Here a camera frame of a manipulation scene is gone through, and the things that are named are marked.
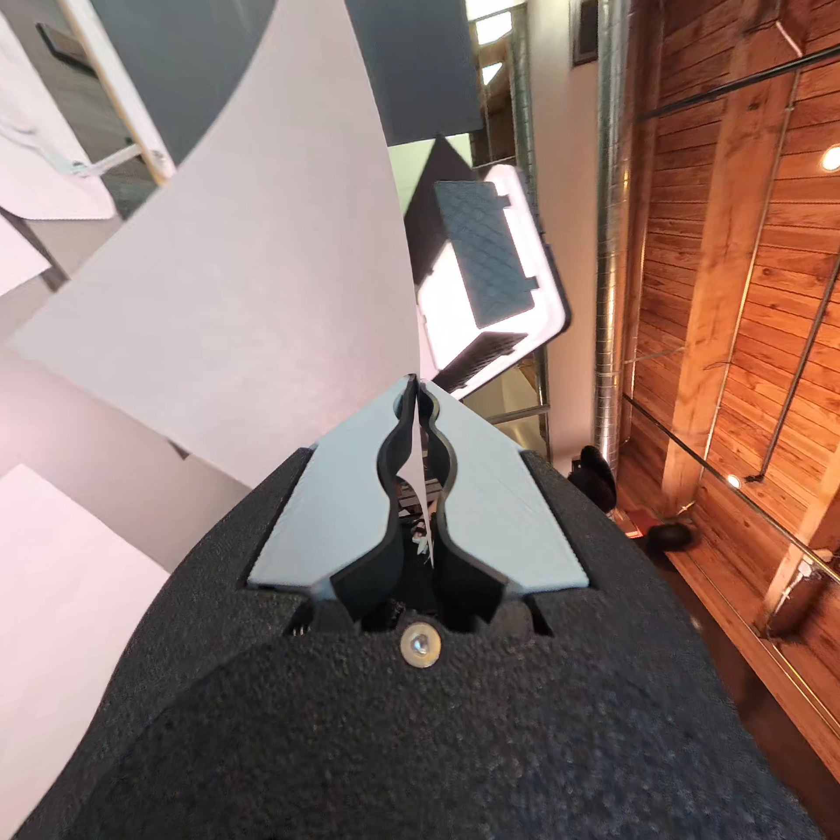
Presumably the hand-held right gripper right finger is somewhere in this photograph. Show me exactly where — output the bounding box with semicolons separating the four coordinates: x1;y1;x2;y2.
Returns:
419;378;591;622

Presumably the LED panel light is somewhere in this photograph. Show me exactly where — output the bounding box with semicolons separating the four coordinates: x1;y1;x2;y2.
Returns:
401;134;573;402

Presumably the large silver ventilation duct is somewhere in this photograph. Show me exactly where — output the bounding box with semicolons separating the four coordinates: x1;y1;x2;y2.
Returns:
592;0;632;476

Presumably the white stand with black board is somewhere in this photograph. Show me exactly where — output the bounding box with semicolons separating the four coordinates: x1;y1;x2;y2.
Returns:
0;0;484;220

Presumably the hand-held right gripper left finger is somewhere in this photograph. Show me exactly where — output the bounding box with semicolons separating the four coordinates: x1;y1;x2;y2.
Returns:
246;374;421;622

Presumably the black spotlight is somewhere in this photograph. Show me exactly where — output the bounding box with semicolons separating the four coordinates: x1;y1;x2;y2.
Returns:
567;444;617;521
646;522;695;553

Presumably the small silver ventilation duct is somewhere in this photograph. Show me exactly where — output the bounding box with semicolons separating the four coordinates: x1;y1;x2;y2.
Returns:
508;13;537;204

